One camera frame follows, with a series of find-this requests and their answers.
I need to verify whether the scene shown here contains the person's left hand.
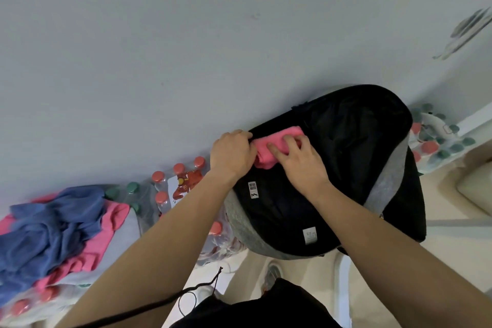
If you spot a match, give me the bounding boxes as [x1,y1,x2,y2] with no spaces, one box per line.
[209,130,258,186]

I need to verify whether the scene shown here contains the pack of green-capped bottles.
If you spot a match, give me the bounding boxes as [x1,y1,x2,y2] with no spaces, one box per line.
[407,102,477,175]
[104,182,155,234]

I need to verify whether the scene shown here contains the white shoe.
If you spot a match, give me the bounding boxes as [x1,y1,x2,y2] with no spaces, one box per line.
[261,260,286,295]

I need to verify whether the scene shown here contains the black and grey backpack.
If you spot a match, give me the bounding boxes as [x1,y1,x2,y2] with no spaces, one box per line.
[224,84,427,261]

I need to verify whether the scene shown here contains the white plastic handle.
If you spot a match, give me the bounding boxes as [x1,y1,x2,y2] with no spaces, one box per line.
[420,112,455,137]

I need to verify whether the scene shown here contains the beige cushion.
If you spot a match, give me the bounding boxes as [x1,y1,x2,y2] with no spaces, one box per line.
[455,171,492,218]

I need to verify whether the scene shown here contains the pink cloth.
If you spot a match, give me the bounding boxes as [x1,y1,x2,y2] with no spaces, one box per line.
[0,192,131,291]
[252,126,306,170]

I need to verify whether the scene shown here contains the black drawstring cord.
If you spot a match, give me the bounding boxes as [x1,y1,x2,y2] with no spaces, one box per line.
[75,266,223,328]

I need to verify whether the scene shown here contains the pack of red-capped bottles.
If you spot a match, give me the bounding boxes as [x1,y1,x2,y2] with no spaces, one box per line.
[0,283,93,328]
[149,156,247,267]

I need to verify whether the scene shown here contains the black shorts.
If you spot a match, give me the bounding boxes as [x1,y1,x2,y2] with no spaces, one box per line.
[161,278,343,328]

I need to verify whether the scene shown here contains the person's right hand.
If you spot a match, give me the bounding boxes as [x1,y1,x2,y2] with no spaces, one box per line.
[266,134,332,202]

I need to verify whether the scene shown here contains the person's right forearm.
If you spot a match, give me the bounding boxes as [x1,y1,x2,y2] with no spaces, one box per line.
[307,182,492,328]

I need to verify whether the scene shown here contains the blue cloth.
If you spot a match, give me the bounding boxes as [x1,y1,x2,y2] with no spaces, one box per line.
[0,186,107,308]

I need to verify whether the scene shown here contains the person's left forearm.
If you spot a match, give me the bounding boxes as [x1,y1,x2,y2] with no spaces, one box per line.
[65,176,241,328]

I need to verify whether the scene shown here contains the flat pink cloth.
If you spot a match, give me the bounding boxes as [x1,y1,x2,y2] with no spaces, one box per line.
[0,192,131,291]

